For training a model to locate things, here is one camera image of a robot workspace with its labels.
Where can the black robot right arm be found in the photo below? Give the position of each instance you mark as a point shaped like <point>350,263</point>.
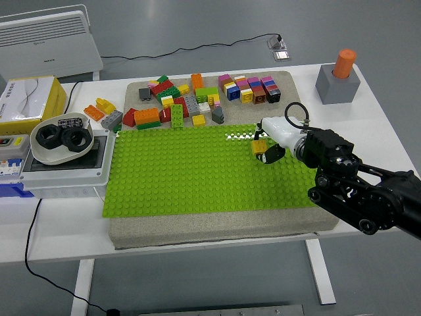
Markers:
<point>361,191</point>

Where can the open metal floor socket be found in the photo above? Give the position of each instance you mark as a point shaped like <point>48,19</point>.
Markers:
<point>274,43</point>

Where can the grey electrical junction box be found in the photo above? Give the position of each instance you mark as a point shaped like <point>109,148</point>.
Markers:
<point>65,179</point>

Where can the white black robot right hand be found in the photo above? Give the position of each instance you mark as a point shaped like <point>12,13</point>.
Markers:
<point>283,131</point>

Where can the yellow sloped toy brick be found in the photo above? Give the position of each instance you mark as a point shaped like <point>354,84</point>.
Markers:
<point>104,104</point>

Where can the tiny green toy piece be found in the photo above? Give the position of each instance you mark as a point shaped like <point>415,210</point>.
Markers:
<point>117,128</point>

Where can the white table leg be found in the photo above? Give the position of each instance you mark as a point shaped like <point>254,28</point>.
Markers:
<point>82,286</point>
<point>320,273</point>

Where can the red sloped toy brick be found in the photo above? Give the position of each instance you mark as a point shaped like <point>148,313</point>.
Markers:
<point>164,116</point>
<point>129,118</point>

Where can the dark green long brick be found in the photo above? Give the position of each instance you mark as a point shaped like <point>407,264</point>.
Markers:
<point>169,93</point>

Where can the grey cube holder block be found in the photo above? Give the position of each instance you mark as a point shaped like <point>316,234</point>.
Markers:
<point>335,87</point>

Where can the small yellow toy brick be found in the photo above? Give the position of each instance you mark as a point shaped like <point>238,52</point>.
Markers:
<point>183,89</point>

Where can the brick stack with blue end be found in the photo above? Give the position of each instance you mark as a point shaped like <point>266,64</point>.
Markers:
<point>228,86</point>

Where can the white panel heater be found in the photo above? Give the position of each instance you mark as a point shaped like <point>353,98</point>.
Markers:
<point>46,42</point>

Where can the small black purple component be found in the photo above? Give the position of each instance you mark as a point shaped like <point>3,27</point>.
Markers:
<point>69,122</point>

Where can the lime green long brick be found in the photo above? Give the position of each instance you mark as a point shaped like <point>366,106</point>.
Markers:
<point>206,91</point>

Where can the closed metal floor plate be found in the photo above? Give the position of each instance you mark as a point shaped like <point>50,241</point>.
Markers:
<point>282,56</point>

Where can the brick stack with yellow end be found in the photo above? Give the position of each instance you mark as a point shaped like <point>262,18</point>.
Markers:
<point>244,89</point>

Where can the brick stack with brown end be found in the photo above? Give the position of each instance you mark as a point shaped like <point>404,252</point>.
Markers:
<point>256,90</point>

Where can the grey-brown foam mat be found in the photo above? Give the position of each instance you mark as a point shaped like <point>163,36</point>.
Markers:
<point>210,228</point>

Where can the large black hex nut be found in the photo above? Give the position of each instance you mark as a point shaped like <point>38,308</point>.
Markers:
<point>49,136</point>
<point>76,140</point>

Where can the yellow pink small brick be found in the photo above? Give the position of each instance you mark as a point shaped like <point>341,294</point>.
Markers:
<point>153,83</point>

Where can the small green toy brick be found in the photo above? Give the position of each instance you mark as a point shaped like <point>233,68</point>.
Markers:
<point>162,79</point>

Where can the long grey toy brick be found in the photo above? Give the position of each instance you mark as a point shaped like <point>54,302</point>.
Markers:
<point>191,104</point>

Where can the red square toy brick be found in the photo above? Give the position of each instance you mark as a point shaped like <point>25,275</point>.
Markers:
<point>180,100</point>

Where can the brick stack with black end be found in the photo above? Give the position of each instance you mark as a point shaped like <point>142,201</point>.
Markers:
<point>270,89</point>

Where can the long green toy brick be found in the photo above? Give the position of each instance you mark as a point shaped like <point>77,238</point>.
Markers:
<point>177,116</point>

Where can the long orange toy brick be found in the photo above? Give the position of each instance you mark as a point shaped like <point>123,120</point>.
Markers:
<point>197,81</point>

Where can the orange flat toy brick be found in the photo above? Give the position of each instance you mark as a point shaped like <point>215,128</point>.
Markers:
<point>93,113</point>

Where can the large orange toy brick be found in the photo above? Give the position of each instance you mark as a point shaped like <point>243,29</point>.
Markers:
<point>146,116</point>

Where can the green studded baseplate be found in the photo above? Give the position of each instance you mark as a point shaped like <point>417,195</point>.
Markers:
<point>197,171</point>

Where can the orange cylinder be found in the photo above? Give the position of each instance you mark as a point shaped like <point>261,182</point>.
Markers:
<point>343,64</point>

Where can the small pink toy brick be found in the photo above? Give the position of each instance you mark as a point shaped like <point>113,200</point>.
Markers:
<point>217,104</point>

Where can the grey circuit breaker box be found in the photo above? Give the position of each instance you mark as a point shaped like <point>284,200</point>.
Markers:
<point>13,153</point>

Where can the green flat toy plate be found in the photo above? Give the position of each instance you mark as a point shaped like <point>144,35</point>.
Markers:
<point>149,125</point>

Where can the yellow tissue box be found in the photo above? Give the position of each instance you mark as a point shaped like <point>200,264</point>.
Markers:
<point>26,98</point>

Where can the yellow brick with studs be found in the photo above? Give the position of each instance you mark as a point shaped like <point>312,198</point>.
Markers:
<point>213,98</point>

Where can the white yellow toy brick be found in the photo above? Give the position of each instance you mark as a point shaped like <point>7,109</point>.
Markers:
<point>167,102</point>

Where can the dark grey square brick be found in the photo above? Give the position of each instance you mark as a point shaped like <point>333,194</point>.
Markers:
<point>144,93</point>

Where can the dark grey sloped brick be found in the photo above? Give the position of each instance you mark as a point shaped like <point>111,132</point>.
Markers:
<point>217,115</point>

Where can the blue plastic bin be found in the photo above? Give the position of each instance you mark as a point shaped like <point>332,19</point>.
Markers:
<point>13,191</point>

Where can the light grey toy brick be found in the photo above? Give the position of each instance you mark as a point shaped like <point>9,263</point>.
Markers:
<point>112,120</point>

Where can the white shallow bowl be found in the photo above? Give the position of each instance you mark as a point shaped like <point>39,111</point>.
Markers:
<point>56,157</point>

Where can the long red toy brick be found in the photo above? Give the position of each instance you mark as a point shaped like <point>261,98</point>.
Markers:
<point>162,87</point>

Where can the yellow square toy brick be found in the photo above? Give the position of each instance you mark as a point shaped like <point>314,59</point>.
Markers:
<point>199,120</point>
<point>259,147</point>

